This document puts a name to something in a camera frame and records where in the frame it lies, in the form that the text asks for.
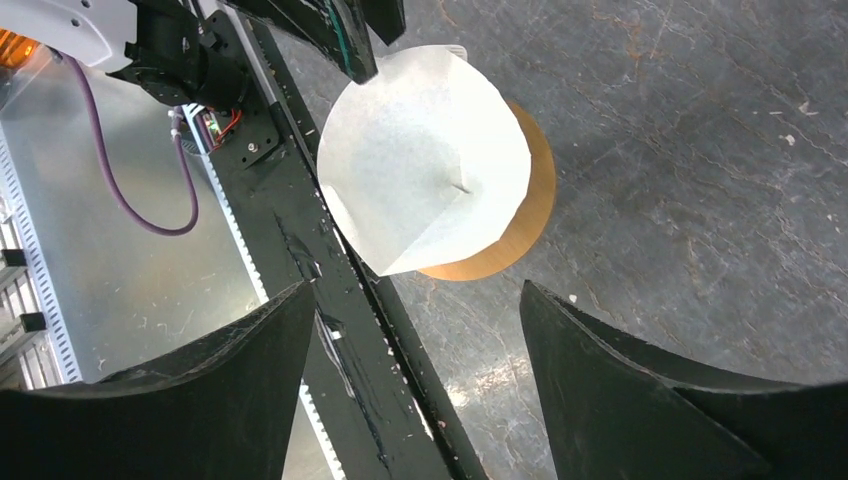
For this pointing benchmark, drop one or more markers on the wooden ring dripper stand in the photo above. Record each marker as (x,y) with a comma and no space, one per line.
(529,221)

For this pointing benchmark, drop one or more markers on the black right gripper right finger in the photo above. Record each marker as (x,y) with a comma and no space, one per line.
(618,407)

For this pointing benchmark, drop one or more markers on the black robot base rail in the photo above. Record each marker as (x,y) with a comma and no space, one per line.
(369,389)

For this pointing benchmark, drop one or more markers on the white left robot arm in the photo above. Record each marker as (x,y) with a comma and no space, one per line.
(158,45)

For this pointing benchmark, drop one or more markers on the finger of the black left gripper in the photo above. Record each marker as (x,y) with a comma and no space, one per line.
(386,18)
(338,30)

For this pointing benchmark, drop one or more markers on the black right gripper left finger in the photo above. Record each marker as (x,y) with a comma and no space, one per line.
(219,407)

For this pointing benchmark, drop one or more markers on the single white paper filter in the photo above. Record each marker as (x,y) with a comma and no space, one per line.
(423,165)

